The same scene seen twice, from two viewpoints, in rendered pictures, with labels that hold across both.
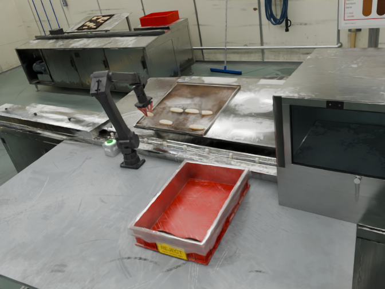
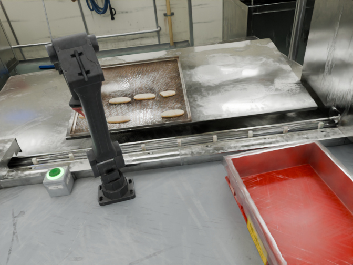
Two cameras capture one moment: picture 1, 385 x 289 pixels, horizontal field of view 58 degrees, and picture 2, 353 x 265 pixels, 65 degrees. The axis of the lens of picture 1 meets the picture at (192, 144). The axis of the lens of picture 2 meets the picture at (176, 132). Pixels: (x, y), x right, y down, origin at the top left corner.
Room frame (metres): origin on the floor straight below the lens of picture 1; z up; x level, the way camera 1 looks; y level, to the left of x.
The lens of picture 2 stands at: (0.97, 0.59, 1.52)
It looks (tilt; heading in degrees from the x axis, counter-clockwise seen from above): 36 degrees down; 321
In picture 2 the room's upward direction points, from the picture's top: 6 degrees counter-clockwise
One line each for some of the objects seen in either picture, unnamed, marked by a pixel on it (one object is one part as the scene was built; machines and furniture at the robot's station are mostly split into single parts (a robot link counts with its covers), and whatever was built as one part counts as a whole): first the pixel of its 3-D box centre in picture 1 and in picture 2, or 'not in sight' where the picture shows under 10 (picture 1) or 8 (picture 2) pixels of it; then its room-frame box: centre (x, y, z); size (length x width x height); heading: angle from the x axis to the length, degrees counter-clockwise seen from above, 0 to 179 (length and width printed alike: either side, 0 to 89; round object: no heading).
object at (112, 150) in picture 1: (113, 150); (61, 184); (1.79, 0.46, 0.84); 0.08 x 0.08 x 0.11; 52
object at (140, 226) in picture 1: (194, 204); (308, 213); (1.12, 0.04, 0.87); 0.49 x 0.34 x 0.10; 147
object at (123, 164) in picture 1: (130, 157); (114, 184); (1.63, 0.34, 0.86); 0.12 x 0.09 x 0.08; 59
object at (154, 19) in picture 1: (159, 18); not in sight; (5.56, 0.12, 0.93); 0.51 x 0.36 x 0.13; 56
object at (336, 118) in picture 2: not in sight; (335, 115); (1.25, -0.44, 0.89); 0.06 x 0.01 x 0.06; 142
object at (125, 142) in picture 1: (128, 143); (105, 164); (1.65, 0.34, 0.94); 0.09 x 0.05 x 0.10; 164
